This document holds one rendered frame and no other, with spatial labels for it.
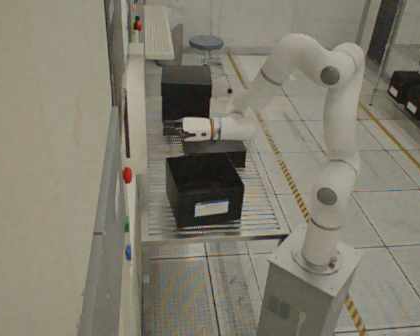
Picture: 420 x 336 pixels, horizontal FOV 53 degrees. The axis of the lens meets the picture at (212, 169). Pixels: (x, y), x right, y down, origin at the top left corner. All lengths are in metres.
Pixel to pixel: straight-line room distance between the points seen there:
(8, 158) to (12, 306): 0.08
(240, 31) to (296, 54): 4.67
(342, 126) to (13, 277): 1.19
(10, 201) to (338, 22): 6.19
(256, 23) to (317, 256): 4.68
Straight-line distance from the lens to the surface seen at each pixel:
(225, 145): 2.09
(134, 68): 1.63
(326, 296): 1.62
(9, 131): 0.24
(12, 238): 0.25
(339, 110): 1.34
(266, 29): 6.05
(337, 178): 1.39
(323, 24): 6.28
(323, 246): 1.60
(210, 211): 1.72
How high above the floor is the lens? 1.92
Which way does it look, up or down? 34 degrees down
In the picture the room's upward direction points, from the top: 4 degrees clockwise
